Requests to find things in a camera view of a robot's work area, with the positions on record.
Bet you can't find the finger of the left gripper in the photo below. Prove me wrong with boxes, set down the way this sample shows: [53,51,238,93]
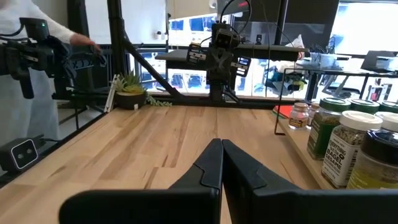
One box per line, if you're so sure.
[222,49,234,74]
[211,48,223,74]

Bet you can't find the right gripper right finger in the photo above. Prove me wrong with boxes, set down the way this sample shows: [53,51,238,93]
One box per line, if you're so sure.
[221,139,304,224]

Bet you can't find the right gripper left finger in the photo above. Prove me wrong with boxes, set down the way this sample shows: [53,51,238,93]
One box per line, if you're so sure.
[167,138,224,224]

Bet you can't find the white lid bagel seasoning jar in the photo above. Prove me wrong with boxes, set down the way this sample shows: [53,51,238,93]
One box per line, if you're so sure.
[374,111,398,133]
[321,110,384,189]

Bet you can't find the black lid jar yellow-green label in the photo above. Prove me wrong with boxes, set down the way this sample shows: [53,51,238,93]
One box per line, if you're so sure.
[346,129,398,190]

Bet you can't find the grey desk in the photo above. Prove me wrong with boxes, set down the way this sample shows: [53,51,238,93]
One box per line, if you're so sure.
[154,43,310,62]

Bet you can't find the red paper folder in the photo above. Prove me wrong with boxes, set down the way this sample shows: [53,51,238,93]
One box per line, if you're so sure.
[272,105,295,120]

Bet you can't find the green succulent plant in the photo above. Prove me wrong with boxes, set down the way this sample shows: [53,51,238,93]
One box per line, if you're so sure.
[113,72,172,111]

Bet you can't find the large dark monitor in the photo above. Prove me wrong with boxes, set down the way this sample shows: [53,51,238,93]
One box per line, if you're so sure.
[233,0,340,48]

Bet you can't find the clear plastic container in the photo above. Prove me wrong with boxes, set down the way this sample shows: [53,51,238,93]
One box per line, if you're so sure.
[310,51,343,70]

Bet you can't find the person's hand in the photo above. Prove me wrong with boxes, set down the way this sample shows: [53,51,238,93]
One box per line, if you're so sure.
[69,32,102,53]

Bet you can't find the black bulky device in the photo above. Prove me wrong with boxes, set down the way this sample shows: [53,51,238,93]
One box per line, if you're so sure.
[0,17,107,100]

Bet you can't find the person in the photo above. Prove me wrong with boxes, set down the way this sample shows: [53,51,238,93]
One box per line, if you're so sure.
[0,0,77,146]

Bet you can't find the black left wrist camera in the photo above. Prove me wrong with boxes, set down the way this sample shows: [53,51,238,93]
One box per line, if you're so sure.
[213,28,241,48]

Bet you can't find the black metal table frame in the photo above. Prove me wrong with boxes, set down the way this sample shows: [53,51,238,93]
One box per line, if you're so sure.
[0,0,308,187]

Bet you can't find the silver metal bracket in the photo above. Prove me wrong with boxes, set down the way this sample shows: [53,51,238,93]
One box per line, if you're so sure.
[103,73,121,113]

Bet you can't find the small black camera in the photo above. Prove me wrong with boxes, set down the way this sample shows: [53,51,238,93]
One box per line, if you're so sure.
[0,134,45,174]

